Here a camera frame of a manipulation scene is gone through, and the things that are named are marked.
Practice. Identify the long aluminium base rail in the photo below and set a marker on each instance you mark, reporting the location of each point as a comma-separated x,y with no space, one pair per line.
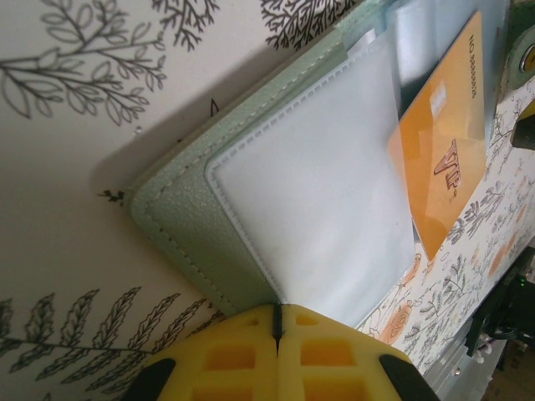
455,359

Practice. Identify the green card holder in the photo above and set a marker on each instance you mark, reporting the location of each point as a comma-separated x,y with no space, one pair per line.
188,217

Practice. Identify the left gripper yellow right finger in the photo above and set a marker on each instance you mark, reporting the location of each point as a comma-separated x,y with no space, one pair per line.
334,367

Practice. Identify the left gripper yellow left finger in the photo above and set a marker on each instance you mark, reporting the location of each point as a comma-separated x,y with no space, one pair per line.
234,367

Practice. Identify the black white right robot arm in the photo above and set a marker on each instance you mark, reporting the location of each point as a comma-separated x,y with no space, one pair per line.
501,309

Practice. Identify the orange VIP card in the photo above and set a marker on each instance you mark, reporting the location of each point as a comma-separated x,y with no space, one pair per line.
434,167

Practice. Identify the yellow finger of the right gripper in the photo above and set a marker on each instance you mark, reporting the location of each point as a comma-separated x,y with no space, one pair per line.
526,133

